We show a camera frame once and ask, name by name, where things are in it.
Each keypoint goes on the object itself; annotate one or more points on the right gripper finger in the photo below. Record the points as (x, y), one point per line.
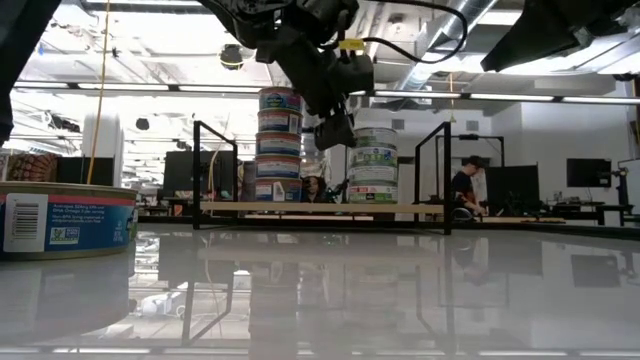
(535, 35)

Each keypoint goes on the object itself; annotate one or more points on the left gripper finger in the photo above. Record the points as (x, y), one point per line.
(335, 132)

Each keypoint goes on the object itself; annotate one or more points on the small black robot arm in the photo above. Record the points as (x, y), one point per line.
(344, 190)

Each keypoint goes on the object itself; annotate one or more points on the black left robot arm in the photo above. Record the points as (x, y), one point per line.
(240, 20)

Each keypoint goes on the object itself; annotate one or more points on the ceiling light strip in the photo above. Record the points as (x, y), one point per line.
(415, 94)
(360, 93)
(125, 87)
(220, 89)
(510, 97)

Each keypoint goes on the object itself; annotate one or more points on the person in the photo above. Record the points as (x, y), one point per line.
(464, 187)
(314, 189)

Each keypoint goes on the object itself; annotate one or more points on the round ceiling sensor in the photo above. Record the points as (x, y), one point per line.
(397, 22)

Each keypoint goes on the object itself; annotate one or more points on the black monitor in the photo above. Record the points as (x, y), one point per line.
(85, 172)
(177, 172)
(589, 173)

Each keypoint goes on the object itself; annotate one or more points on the large black screen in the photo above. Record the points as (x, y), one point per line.
(512, 187)

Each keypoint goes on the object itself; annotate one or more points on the black desk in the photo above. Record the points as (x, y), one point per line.
(590, 206)

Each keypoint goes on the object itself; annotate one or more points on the black round ceiling speaker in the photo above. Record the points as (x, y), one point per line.
(142, 124)

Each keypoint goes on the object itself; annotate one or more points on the light wooden tabletop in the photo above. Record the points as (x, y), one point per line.
(525, 219)

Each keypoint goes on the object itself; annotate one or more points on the patterned tapestry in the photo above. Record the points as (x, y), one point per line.
(30, 167)

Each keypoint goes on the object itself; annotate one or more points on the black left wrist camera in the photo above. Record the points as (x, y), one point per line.
(359, 72)

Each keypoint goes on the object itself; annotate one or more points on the wall vent grille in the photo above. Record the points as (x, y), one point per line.
(398, 123)
(472, 125)

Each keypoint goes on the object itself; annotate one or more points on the black ceiling camera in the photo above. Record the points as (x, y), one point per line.
(231, 57)

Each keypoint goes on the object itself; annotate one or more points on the silver ventilation duct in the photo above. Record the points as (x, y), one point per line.
(450, 27)

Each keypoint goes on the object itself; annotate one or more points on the black metal frame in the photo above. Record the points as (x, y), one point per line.
(470, 136)

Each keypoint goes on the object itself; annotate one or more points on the wooden shelf with black frame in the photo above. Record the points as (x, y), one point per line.
(225, 207)

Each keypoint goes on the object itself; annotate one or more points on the black stand with camera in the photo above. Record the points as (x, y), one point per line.
(622, 187)

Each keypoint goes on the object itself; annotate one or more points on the black aluminium rig frame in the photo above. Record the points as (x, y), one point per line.
(165, 219)

